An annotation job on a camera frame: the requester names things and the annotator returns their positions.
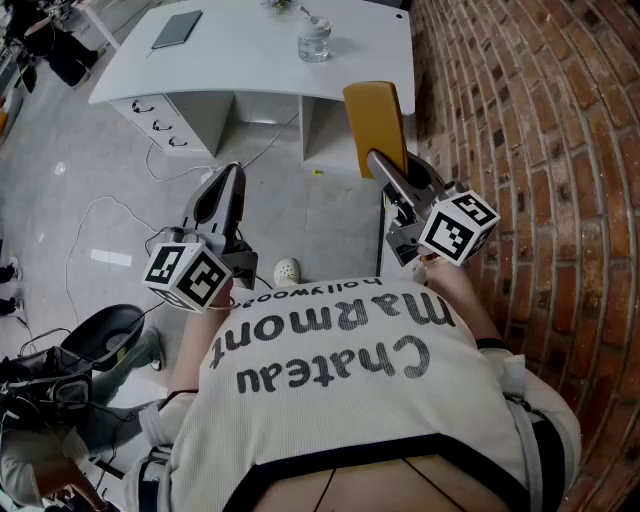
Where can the white power strip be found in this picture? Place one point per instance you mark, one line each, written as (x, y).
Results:
(207, 175)

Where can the person's right forearm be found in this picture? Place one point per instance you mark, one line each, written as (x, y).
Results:
(460, 300)

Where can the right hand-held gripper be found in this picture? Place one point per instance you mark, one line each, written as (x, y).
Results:
(460, 227)

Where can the grey flat tablet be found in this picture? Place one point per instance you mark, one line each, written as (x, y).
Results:
(177, 29)

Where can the clear cup with pale lid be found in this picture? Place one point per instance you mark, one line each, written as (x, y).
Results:
(314, 45)

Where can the white drawer cabinet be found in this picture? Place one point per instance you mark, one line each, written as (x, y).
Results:
(192, 125)

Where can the person's left forearm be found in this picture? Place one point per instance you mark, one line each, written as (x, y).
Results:
(192, 340)

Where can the person's white clog shoe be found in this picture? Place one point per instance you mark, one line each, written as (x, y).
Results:
(286, 272)

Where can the person's white printed shirt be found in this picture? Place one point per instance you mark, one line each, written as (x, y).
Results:
(325, 425)

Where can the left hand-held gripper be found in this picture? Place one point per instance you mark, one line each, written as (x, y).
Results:
(190, 275)

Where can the white desk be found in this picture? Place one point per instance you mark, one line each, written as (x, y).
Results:
(240, 55)

